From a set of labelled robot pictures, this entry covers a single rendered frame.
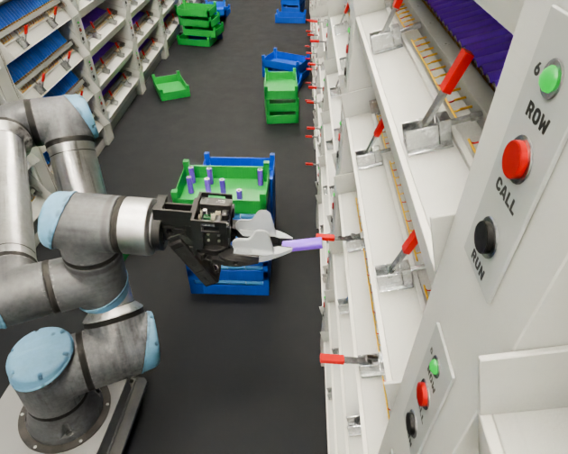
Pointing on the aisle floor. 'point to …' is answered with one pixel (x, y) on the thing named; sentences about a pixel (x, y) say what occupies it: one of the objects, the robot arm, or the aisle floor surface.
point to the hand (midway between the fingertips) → (283, 247)
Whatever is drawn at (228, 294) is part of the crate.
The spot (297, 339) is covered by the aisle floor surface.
